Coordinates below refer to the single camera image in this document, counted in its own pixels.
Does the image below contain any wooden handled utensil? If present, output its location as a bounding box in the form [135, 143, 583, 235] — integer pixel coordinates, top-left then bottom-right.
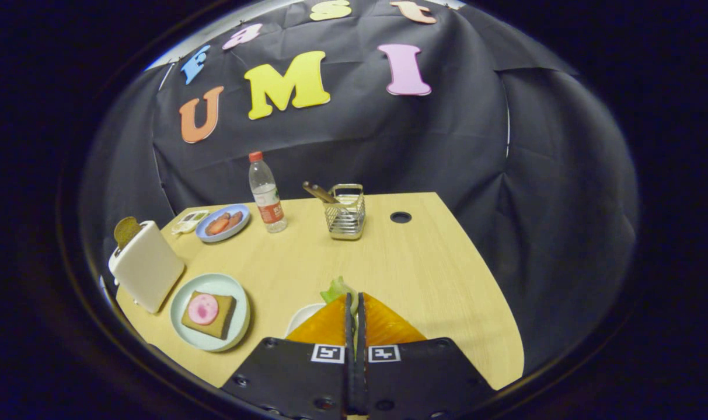
[302, 181, 340, 205]

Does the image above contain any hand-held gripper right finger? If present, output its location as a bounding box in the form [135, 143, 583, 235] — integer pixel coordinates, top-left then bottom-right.
[355, 292, 498, 420]

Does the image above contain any green lettuce leaf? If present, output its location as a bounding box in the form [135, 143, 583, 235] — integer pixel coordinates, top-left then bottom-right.
[320, 276, 360, 351]

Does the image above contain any blue plate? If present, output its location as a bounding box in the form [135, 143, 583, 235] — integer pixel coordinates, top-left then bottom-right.
[195, 204, 251, 243]

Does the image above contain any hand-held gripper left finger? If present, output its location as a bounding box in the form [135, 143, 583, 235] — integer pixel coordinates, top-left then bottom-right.
[221, 293, 356, 420]

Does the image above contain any pale green plate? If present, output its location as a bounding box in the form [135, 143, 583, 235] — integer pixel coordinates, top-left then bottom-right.
[170, 272, 251, 352]

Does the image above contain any white toaster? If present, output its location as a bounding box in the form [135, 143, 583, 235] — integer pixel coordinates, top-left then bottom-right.
[108, 220, 186, 314]

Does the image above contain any small white square plate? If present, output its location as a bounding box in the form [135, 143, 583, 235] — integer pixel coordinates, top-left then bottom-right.
[285, 303, 326, 338]

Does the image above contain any clear water bottle red cap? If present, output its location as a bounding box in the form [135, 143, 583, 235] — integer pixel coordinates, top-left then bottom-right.
[248, 151, 288, 234]

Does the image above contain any metal wire utensil basket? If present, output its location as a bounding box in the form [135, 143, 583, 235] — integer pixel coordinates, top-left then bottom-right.
[323, 183, 367, 241]

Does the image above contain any pink ham slice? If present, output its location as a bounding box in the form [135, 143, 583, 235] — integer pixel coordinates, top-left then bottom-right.
[187, 293, 220, 326]

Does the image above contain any bread slice with dark crust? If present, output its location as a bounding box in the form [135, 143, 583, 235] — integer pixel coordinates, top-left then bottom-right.
[181, 290, 238, 341]

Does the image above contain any brown toasted bread slice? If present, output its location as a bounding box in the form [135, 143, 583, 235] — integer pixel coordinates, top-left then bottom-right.
[114, 216, 142, 249]

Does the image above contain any white divided condiment tray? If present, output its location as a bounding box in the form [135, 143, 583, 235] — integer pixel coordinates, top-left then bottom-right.
[171, 210, 210, 235]

